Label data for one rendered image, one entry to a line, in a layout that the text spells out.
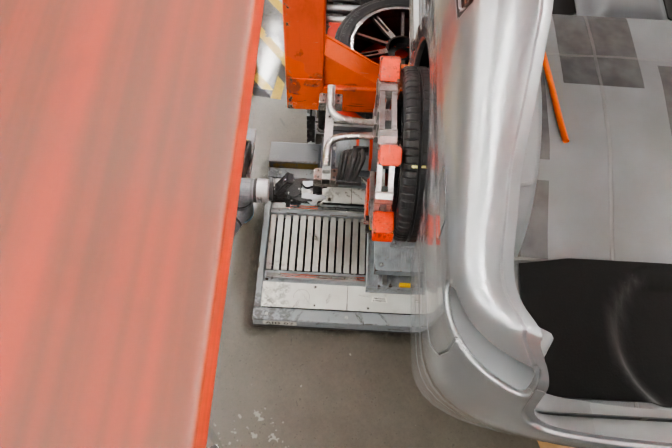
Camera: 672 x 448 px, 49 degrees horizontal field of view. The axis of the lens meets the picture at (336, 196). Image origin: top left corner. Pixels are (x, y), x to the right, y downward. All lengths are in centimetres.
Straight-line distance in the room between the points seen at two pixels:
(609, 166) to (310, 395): 155
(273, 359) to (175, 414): 316
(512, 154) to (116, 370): 166
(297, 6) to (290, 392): 161
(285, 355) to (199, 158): 314
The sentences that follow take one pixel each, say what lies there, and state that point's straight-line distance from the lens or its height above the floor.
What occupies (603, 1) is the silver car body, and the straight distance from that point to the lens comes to 345.
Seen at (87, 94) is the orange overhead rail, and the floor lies 300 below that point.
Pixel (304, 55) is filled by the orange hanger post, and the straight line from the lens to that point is 304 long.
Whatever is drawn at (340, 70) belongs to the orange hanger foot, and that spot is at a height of 78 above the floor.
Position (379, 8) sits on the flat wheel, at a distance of 377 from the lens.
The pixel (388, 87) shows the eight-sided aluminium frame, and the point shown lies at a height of 112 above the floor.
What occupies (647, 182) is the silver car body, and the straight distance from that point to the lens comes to 282.
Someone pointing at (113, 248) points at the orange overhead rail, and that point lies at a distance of 21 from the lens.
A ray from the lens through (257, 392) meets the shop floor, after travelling 331.
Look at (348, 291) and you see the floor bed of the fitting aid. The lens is 337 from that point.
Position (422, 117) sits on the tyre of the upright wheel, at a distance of 253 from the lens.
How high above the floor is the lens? 318
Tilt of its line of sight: 60 degrees down
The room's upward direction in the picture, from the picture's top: 3 degrees clockwise
